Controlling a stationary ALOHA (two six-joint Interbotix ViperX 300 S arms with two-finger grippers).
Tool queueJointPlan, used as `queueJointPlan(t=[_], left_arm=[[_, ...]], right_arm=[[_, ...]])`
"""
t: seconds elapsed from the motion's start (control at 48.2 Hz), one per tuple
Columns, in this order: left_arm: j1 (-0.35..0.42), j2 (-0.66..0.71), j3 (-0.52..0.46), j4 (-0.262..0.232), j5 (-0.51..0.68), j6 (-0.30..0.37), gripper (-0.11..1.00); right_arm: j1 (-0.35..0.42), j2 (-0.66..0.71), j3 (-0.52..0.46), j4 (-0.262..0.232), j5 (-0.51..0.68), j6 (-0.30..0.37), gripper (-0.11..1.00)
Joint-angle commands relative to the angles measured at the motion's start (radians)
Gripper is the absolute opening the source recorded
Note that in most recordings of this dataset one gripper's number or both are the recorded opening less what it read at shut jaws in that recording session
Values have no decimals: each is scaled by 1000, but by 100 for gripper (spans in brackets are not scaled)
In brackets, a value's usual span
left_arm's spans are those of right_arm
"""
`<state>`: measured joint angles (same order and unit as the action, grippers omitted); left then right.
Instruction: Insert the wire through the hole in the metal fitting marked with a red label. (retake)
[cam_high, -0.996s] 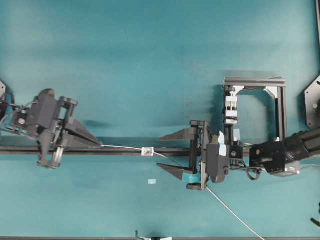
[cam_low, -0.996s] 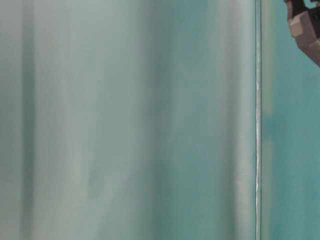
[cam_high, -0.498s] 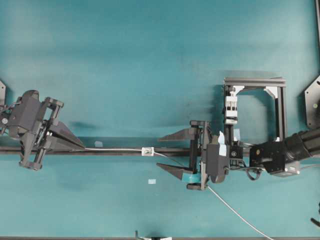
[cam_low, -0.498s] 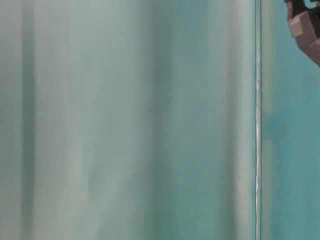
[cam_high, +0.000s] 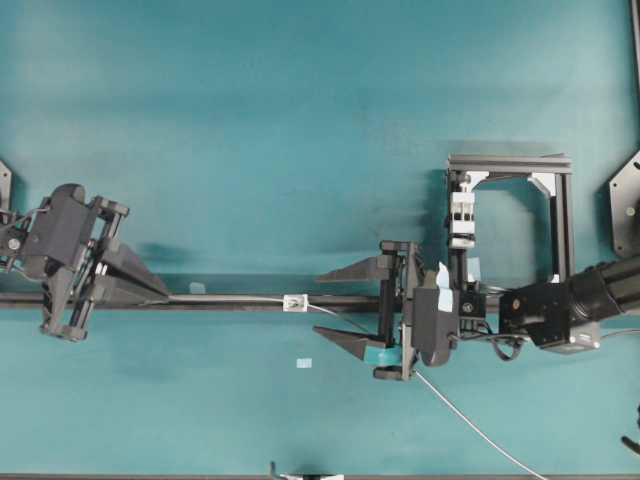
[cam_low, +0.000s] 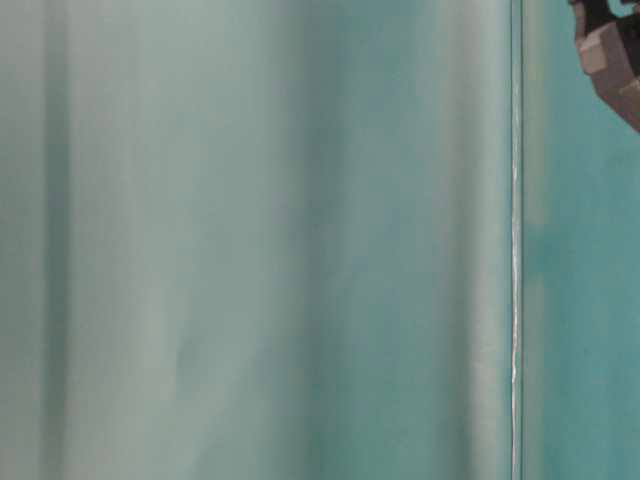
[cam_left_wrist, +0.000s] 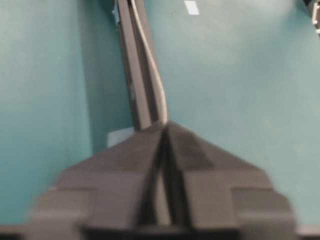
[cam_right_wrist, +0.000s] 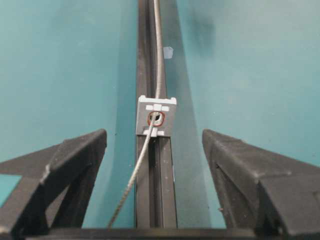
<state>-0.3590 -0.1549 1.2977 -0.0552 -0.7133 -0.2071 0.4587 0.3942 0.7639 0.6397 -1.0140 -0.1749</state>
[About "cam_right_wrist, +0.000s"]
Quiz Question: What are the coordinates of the small white tape patch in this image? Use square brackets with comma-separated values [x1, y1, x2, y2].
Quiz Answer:
[163, 46, 174, 60]

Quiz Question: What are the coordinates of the thin silver steel wire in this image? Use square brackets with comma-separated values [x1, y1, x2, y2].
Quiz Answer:
[106, 0, 167, 229]

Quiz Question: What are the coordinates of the grey fitting with red label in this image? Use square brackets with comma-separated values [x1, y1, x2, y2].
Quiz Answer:
[135, 95, 177, 138]

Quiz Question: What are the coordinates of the long black aluminium rail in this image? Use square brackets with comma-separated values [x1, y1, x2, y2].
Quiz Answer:
[135, 0, 178, 229]

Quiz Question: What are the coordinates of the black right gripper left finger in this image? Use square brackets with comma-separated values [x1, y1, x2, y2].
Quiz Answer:
[0, 129, 107, 238]

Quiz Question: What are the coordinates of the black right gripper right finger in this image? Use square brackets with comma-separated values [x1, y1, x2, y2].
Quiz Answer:
[202, 129, 320, 237]

